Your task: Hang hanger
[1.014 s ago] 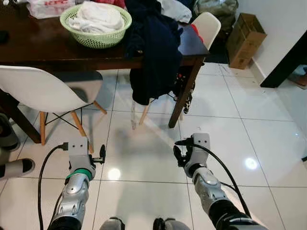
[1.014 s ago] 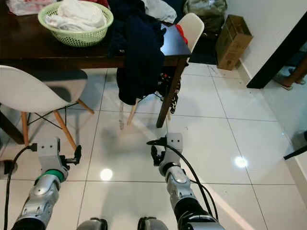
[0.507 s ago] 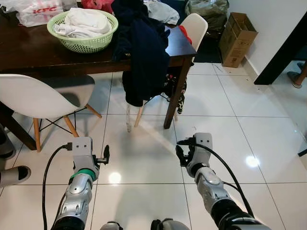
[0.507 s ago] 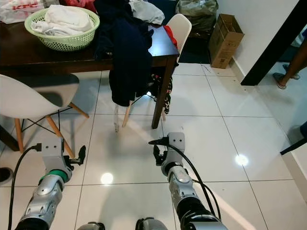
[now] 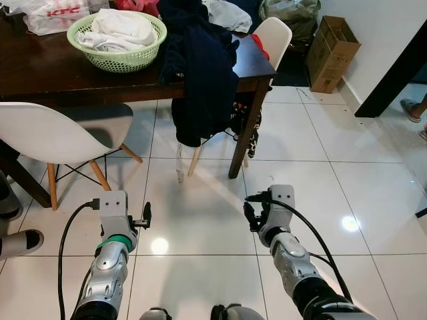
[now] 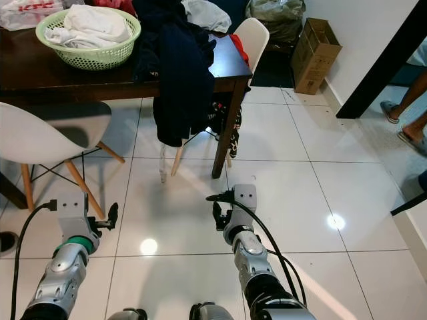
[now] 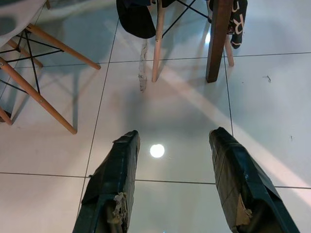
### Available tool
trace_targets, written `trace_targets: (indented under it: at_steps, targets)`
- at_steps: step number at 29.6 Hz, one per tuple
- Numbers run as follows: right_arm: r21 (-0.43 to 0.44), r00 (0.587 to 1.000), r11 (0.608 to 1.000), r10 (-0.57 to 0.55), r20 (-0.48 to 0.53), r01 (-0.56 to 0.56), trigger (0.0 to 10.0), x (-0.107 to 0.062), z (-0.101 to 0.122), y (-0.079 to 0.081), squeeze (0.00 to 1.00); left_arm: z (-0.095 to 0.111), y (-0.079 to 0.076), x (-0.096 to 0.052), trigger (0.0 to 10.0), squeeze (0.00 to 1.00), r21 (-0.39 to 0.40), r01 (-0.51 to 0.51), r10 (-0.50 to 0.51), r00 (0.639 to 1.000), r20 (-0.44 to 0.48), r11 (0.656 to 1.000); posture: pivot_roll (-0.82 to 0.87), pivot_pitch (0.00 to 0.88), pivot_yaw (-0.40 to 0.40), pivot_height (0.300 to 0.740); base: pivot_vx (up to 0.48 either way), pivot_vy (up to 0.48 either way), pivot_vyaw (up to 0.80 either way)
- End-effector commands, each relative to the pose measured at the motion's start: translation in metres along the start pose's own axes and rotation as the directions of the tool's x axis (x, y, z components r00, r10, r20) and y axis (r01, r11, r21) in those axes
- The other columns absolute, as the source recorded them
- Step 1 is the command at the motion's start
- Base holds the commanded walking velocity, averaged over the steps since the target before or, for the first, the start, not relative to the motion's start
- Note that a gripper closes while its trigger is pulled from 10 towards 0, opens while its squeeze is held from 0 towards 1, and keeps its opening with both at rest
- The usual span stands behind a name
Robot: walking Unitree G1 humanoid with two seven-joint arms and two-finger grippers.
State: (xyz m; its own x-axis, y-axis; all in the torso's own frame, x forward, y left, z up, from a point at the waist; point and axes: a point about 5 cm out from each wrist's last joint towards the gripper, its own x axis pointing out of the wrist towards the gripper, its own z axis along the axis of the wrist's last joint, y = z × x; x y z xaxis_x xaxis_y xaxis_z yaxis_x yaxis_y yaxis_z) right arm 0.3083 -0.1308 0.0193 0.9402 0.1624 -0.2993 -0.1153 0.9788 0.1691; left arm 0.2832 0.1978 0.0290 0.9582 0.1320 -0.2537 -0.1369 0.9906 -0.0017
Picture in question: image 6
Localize robot leg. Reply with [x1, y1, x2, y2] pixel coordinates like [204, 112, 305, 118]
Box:
[188, 302, 234, 320]
[107, 308, 147, 320]

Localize white KFC plastic bag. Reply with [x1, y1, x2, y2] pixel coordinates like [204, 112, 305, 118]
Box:
[0, 0, 64, 31]

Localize robot left leg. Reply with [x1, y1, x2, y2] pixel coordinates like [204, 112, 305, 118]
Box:
[107, 308, 147, 320]

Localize green laundry basket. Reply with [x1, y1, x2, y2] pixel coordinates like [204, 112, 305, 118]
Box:
[35, 7, 142, 71]

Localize navy blue t-shirt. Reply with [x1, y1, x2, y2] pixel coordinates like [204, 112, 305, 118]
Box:
[133, 0, 218, 147]

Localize red plastic bag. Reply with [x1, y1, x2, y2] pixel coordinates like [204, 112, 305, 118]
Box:
[90, 0, 137, 15]

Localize black door frame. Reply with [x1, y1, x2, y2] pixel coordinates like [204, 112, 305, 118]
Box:
[336, 0, 427, 119]

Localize person's feet in slippers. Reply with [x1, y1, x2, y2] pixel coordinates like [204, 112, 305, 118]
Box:
[0, 230, 19, 255]

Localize olive green bag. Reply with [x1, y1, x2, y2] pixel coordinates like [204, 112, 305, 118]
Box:
[246, 0, 306, 42]

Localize light grey garment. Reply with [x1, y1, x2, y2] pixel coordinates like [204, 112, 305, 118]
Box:
[181, 0, 233, 34]

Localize person's bare legs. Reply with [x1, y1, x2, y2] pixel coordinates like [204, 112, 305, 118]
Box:
[379, 77, 427, 157]

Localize robot right leg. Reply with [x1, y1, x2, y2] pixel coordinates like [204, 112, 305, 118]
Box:
[188, 302, 234, 320]

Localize red cloth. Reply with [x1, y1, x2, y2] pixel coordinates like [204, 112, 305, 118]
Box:
[229, 33, 249, 64]

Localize brown cardboard box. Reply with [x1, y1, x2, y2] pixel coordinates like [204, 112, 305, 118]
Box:
[290, 17, 342, 95]

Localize dark wooden dining table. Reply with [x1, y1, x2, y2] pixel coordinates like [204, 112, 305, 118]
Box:
[0, 23, 253, 211]

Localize black white patterned cloth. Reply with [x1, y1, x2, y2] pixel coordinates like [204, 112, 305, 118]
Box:
[210, 100, 242, 159]

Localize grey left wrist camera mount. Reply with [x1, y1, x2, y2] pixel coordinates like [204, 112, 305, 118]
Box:
[57, 192, 97, 237]

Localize white shirt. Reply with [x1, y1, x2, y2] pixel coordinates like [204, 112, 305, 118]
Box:
[43, 5, 133, 49]

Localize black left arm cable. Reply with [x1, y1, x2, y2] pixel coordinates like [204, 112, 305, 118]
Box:
[10, 199, 57, 320]

